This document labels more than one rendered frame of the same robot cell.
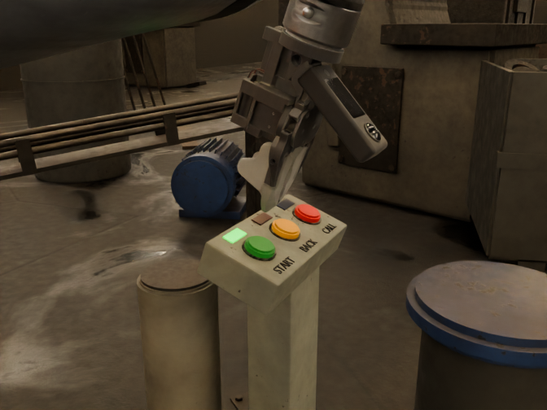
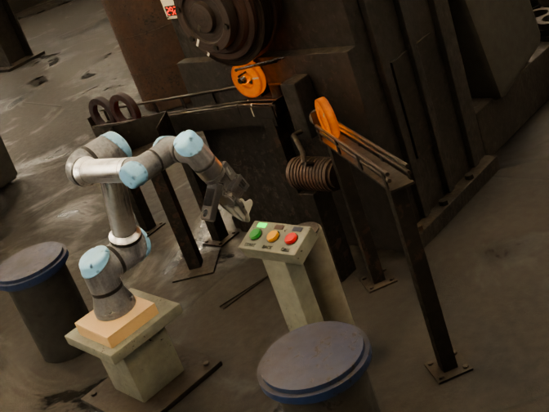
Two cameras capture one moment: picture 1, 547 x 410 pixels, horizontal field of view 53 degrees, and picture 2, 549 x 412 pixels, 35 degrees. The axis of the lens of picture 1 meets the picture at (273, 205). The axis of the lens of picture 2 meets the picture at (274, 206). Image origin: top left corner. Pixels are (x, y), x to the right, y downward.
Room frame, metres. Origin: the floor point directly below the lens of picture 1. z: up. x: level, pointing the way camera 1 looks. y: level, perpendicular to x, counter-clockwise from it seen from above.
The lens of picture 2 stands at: (1.65, -2.24, 1.78)
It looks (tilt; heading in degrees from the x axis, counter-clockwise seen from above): 24 degrees down; 112
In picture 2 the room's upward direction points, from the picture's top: 20 degrees counter-clockwise
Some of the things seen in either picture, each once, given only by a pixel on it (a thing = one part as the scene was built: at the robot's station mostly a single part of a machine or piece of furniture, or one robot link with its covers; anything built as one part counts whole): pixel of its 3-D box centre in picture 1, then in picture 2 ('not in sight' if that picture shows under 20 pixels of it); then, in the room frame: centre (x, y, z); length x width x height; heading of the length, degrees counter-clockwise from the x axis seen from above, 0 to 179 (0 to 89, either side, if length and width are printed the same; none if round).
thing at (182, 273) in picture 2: not in sight; (163, 199); (-0.11, 0.96, 0.36); 0.26 x 0.20 x 0.72; 8
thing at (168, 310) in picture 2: not in sight; (122, 324); (-0.01, 0.13, 0.28); 0.32 x 0.32 x 0.04; 58
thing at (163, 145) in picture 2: not in sight; (168, 151); (0.51, -0.04, 0.95); 0.11 x 0.11 x 0.08; 60
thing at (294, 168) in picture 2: not in sight; (330, 218); (0.69, 0.68, 0.27); 0.22 x 0.13 x 0.53; 153
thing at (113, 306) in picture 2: not in sight; (110, 297); (0.00, 0.13, 0.40); 0.15 x 0.15 x 0.10
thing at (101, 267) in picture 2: not in sight; (100, 269); (0.00, 0.13, 0.52); 0.13 x 0.12 x 0.14; 60
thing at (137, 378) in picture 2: not in sight; (138, 356); (-0.01, 0.13, 0.13); 0.40 x 0.40 x 0.26; 58
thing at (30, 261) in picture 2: not in sight; (50, 303); (-0.53, 0.47, 0.22); 0.32 x 0.32 x 0.43
